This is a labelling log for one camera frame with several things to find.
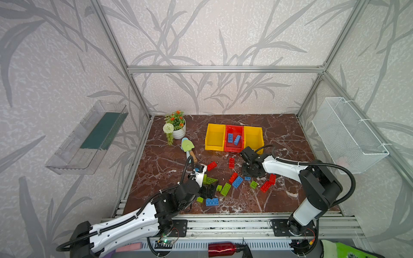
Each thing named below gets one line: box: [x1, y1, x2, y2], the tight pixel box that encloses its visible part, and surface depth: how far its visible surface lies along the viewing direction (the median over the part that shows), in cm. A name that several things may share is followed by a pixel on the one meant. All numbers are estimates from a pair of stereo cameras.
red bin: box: [224, 124, 245, 154], surface depth 106 cm
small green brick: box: [249, 180, 259, 190], surface depth 88 cm
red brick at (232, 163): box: [228, 157, 236, 169], surface depth 98 cm
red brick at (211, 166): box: [207, 161, 218, 172], surface depth 95 cm
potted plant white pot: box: [162, 110, 187, 146], surface depth 100 cm
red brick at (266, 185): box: [260, 180, 275, 193], surface depth 88 cm
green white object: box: [321, 239, 385, 258], surface depth 69 cm
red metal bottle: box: [208, 242, 245, 258], surface depth 67 cm
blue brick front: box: [205, 197, 219, 207], surface depth 82 cm
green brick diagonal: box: [220, 182, 232, 197], surface depth 87 cm
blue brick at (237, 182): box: [231, 175, 244, 189], surface depth 89 cm
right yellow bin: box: [243, 125, 265, 155], surface depth 107 cm
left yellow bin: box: [204, 123, 226, 152], surface depth 106 cm
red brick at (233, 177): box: [228, 172, 239, 184], surface depth 90 cm
